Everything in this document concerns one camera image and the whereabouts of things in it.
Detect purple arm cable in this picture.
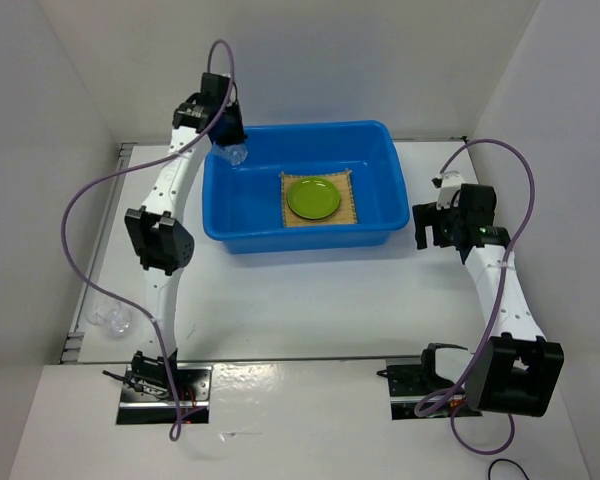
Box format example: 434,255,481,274
412,138,537,456
59,39,237,441

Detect green plastic plate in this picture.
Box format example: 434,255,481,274
285,177,341,220

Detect bamboo placemat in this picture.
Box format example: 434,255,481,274
279,169,358,228

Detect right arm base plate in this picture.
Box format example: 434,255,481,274
376,356,453,420

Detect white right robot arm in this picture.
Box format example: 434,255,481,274
413,174,564,417

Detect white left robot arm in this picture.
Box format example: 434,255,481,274
124,73,247,400

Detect thin black cable loop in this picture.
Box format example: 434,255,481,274
487,457,531,480

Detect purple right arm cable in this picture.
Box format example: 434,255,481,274
412,138,537,456

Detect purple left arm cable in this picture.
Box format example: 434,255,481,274
59,39,237,441

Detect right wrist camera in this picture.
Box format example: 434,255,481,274
432,170,465,210

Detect clear plastic cup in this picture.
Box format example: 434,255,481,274
211,143,248,166
86,298,133,339

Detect blue plastic bin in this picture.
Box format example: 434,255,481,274
201,120,410,254

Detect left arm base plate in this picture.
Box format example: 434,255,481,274
102,363,214,426

